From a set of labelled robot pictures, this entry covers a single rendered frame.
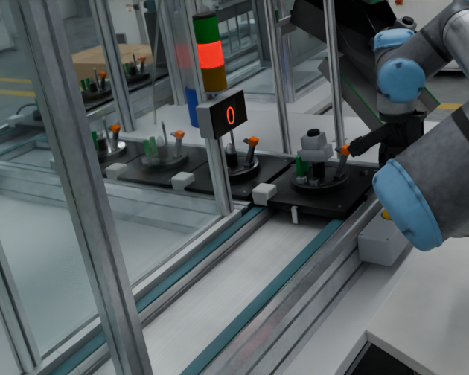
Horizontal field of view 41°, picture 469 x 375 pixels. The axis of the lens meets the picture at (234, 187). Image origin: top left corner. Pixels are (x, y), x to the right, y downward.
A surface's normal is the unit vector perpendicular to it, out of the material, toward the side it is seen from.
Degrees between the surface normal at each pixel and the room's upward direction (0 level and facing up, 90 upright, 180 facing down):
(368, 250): 90
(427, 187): 66
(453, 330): 0
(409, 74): 91
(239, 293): 0
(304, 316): 90
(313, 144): 89
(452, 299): 0
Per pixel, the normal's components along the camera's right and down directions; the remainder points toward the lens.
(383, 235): -0.14, -0.90
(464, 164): -0.47, 0.07
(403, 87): -0.16, 0.43
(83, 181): 0.81, 0.12
